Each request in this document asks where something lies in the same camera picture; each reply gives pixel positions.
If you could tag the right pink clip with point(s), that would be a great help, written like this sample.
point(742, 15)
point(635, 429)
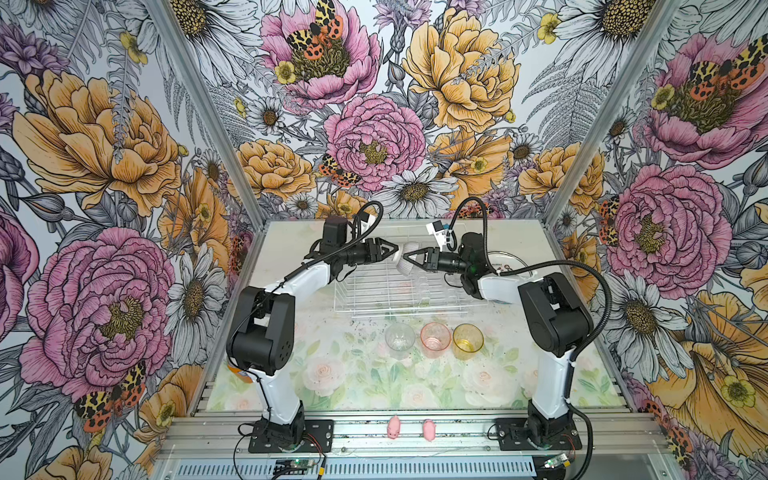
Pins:
point(429, 430)

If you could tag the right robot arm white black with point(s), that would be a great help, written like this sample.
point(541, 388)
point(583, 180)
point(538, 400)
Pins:
point(556, 317)

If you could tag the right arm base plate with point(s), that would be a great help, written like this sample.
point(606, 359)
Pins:
point(518, 434)

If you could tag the pink clip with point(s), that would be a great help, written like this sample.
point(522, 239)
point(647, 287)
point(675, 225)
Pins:
point(429, 430)
point(393, 429)

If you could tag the yellow glass cup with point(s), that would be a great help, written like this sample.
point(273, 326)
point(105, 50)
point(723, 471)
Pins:
point(467, 341)

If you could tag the striped grey bowl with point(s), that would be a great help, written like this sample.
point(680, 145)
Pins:
point(401, 260)

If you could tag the right circuit board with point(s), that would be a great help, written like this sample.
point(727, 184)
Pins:
point(561, 460)

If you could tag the orange soda bottle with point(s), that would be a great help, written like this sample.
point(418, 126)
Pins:
point(243, 376)

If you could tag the aluminium front rail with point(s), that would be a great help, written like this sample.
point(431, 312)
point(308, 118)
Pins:
point(619, 445)

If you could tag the pink glass cup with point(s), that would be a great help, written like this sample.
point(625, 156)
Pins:
point(436, 339)

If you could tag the left pink clip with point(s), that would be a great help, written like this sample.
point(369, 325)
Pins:
point(393, 429)

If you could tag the green circuit board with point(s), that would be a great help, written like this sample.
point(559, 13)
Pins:
point(294, 467)

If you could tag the clear glass cup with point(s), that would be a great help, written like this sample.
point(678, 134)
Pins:
point(400, 339)

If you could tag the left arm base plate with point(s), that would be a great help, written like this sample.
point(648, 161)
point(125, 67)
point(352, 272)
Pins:
point(304, 436)

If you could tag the white wire dish rack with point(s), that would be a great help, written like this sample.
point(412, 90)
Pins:
point(395, 287)

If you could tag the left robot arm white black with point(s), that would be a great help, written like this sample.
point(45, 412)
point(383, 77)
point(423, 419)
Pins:
point(262, 335)

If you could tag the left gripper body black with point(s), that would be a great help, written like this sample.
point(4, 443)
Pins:
point(355, 252)

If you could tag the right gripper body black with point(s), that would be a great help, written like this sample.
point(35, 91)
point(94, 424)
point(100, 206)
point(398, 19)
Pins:
point(451, 262)

